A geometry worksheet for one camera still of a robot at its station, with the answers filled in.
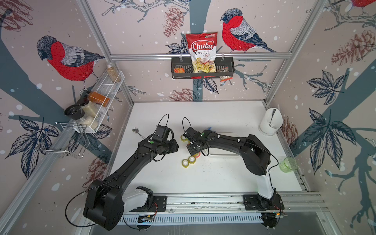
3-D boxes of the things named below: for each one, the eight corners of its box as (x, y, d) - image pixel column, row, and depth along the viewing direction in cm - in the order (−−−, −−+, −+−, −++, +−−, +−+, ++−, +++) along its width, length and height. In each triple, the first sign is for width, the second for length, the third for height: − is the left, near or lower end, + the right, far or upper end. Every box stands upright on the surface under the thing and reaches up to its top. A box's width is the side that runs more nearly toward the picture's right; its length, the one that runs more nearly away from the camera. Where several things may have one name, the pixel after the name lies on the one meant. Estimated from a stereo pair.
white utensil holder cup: (259, 136, 102) (269, 122, 89) (254, 122, 110) (262, 107, 97) (275, 136, 102) (287, 122, 89) (269, 122, 110) (279, 107, 97)
